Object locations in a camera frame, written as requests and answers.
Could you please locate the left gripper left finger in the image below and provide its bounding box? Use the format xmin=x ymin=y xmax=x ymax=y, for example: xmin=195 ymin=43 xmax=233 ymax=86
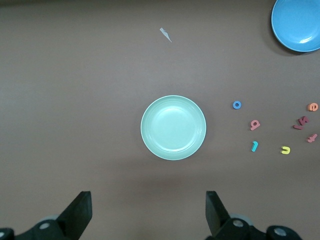
xmin=0 ymin=191 xmax=93 ymax=240

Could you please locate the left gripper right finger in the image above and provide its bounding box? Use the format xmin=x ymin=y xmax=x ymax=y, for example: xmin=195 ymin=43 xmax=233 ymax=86
xmin=204 ymin=191 xmax=302 ymax=240

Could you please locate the pink letter a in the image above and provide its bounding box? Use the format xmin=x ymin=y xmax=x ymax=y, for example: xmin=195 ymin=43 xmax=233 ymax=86
xmin=249 ymin=119 xmax=262 ymax=132

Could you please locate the pale green plate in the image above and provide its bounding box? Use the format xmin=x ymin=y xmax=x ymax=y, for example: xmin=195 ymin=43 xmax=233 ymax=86
xmin=140 ymin=94 xmax=208 ymax=161

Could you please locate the brown table cover sheet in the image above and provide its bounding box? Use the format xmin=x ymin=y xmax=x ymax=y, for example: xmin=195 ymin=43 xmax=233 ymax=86
xmin=0 ymin=0 xmax=320 ymax=240

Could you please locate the white paper sliver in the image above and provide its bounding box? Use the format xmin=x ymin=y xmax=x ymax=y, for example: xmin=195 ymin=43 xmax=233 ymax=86
xmin=159 ymin=27 xmax=173 ymax=43

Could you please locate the blue plate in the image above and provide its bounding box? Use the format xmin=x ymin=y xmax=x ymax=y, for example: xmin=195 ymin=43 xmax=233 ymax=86
xmin=271 ymin=0 xmax=320 ymax=53

